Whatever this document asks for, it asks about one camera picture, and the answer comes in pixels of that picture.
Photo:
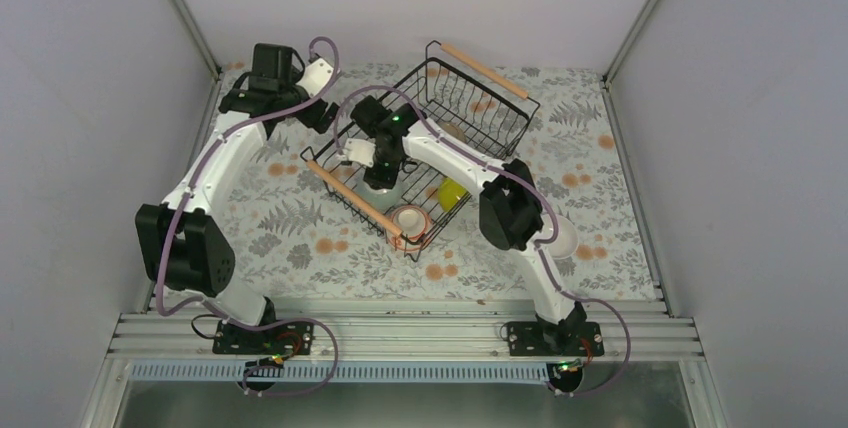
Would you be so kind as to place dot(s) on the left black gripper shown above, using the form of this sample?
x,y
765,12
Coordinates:
x,y
310,118

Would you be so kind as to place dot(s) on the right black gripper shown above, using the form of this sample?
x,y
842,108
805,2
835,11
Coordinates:
x,y
384,180

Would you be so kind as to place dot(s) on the pale green bowl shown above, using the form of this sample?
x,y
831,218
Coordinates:
x,y
381,199

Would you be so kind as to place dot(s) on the black wire dish rack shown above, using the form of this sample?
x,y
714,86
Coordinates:
x,y
361,207

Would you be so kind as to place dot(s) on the white ceramic bowl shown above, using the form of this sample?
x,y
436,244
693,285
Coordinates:
x,y
566,242

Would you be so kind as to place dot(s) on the beige ceramic bowl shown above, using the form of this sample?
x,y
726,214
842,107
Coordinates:
x,y
454,130

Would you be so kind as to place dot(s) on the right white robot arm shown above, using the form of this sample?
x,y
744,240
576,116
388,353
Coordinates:
x,y
513,215

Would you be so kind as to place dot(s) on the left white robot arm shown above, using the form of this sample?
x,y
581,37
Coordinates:
x,y
185,253

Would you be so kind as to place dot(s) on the yellow-green bowl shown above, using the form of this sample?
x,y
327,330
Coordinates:
x,y
449,194

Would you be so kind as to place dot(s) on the white bowl orange rim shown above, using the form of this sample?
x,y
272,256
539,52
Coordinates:
x,y
414,223

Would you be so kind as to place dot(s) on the floral patterned table mat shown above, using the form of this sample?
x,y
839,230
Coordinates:
x,y
292,238

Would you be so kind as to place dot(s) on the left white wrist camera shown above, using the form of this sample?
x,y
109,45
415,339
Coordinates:
x,y
316,76

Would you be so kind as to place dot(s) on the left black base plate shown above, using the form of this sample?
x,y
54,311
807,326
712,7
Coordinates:
x,y
289,339

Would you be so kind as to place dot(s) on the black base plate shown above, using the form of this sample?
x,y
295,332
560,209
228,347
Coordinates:
x,y
289,339
531,339

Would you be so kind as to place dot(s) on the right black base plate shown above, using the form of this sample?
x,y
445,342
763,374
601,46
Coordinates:
x,y
531,339

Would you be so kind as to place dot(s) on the white slotted cable duct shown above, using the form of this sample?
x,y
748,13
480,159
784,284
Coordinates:
x,y
345,371

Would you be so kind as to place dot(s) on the aluminium rail frame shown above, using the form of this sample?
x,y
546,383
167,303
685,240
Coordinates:
x,y
413,331

